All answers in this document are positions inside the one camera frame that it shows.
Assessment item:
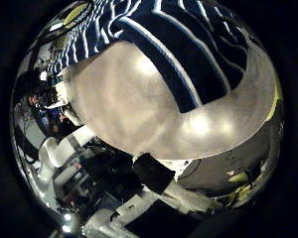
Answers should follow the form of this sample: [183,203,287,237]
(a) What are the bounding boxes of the seated person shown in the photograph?
[25,93,59,134]

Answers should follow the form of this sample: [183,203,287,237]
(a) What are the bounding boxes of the navy white striped shirt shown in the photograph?
[48,0,256,114]

